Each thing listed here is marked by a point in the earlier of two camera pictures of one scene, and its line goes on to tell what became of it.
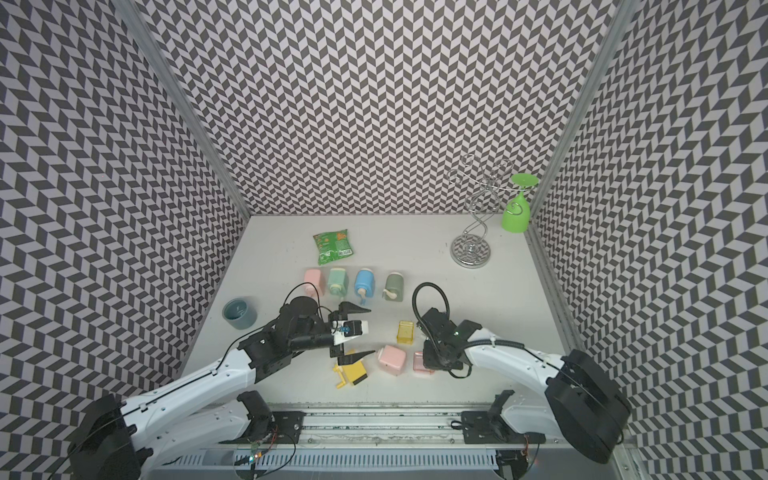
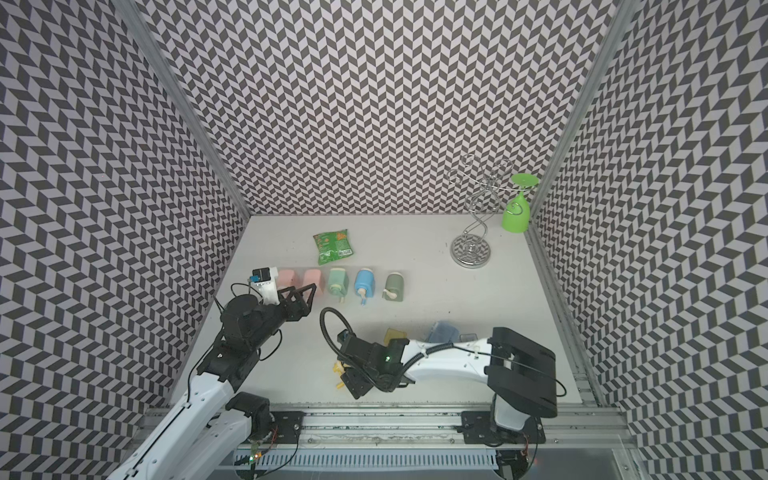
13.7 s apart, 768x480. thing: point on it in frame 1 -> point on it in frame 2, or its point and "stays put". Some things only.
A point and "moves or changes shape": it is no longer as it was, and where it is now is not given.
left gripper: (347, 308) -> (303, 308)
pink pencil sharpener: (391, 360) moves or changes shape
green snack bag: (332, 246) stays put
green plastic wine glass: (517, 212) stays put
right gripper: (430, 363) -> (355, 387)
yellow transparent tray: (405, 333) -> (393, 334)
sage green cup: (394, 287) stays put
